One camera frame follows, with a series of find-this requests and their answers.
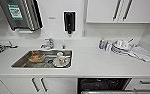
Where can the small wall label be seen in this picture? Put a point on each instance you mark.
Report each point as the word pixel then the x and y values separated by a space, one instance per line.
pixel 51 18

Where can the white bowl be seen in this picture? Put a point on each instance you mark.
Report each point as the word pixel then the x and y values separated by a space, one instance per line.
pixel 120 43

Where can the white wall cabinet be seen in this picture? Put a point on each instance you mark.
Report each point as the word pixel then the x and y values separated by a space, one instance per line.
pixel 101 11

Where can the black wall soap dispenser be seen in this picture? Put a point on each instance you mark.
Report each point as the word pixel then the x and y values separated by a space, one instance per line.
pixel 69 21

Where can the small white bottle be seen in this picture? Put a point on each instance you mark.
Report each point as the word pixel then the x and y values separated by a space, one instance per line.
pixel 107 46

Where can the white two-door sink cabinet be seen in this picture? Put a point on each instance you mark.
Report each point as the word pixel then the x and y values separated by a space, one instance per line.
pixel 21 86

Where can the white mug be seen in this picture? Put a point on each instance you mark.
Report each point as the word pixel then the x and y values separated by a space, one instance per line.
pixel 61 59

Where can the stainless steel dishwasher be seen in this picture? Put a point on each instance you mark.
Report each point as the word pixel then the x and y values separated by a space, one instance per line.
pixel 104 85

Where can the patterned plate stack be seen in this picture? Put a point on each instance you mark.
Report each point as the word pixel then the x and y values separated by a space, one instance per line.
pixel 119 50

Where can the steel sink basin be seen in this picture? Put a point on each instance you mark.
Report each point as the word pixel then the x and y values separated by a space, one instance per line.
pixel 19 63

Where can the blue dish soap bottle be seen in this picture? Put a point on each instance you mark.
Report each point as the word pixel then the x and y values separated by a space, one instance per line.
pixel 101 44

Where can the steel paper towel dispenser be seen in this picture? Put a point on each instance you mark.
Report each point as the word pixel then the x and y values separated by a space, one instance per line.
pixel 24 15

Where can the clear container orange food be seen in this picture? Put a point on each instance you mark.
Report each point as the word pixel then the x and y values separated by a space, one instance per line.
pixel 36 57

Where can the chrome faucet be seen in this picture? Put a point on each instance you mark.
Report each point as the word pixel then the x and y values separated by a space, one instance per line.
pixel 49 43

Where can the white plate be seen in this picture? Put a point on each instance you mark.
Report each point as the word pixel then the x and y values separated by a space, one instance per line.
pixel 68 61

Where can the white wall outlet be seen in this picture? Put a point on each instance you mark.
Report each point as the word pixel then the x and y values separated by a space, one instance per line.
pixel 84 33

